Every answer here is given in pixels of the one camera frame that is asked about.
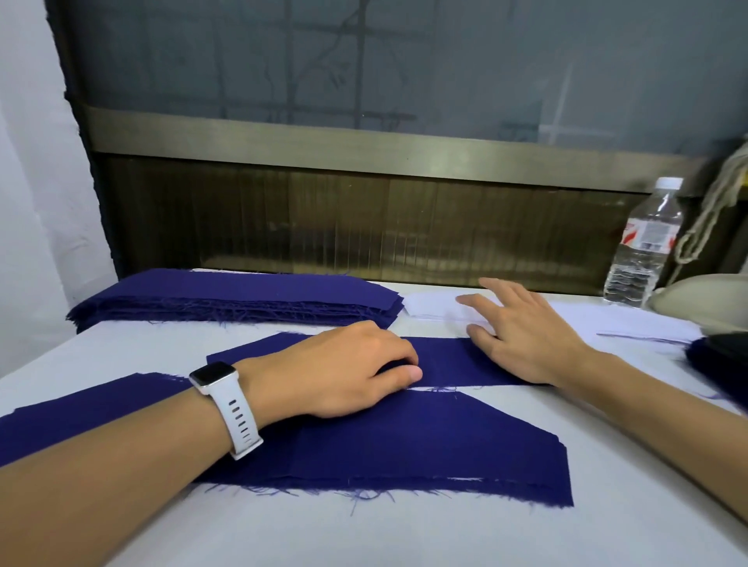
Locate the person's left hand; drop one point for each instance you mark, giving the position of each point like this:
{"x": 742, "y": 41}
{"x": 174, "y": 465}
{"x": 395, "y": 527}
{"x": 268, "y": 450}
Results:
{"x": 318, "y": 374}

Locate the person's right hand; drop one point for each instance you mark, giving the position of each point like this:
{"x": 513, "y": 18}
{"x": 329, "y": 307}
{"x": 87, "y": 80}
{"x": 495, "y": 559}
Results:
{"x": 535, "y": 342}

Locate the person's right thumb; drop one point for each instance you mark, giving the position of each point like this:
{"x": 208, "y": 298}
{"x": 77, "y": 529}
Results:
{"x": 482, "y": 340}

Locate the wide white fabric sheet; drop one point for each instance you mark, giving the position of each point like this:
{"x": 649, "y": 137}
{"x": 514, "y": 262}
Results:
{"x": 625, "y": 321}

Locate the person's left thumb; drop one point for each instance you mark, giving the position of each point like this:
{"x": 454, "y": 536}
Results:
{"x": 400, "y": 381}

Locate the white smartwatch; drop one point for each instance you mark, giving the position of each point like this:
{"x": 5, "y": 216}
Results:
{"x": 236, "y": 412}

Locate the dark navy cloth bundle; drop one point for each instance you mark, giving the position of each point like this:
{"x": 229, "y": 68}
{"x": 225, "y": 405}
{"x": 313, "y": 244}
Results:
{"x": 722, "y": 365}

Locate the person's right forearm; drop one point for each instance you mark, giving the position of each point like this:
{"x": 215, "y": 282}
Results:
{"x": 666, "y": 409}

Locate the cream clothes iron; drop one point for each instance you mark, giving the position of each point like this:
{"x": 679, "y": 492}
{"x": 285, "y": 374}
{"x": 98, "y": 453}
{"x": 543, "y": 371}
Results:
{"x": 704, "y": 301}

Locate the person's right middle finger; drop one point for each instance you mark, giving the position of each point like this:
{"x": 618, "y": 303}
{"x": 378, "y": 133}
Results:
{"x": 501, "y": 286}

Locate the frosted grey window pane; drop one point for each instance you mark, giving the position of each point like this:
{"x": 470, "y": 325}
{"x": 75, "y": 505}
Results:
{"x": 409, "y": 58}

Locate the clear plastic water bottle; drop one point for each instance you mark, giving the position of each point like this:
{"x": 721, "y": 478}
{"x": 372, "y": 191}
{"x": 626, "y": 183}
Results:
{"x": 643, "y": 251}

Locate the large navy fabric piece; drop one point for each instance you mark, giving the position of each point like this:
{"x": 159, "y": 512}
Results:
{"x": 421, "y": 444}

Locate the small white fabric piece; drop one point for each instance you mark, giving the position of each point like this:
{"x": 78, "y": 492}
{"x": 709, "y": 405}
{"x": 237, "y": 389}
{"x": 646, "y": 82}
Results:
{"x": 435, "y": 306}

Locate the person's left forearm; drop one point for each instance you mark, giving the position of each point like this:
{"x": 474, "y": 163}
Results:
{"x": 105, "y": 485}

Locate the ribbed brown glass panel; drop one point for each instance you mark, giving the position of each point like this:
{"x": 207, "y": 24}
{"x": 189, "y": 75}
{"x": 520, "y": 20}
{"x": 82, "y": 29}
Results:
{"x": 350, "y": 228}

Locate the narrow navy fabric piece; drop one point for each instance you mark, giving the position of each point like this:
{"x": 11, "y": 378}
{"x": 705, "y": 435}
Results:
{"x": 450, "y": 359}

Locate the bronze metal window frame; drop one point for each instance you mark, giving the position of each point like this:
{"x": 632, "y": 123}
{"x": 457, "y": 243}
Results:
{"x": 374, "y": 149}

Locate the stack of navy fabric pieces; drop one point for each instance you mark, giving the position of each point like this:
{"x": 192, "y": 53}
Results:
{"x": 234, "y": 295}

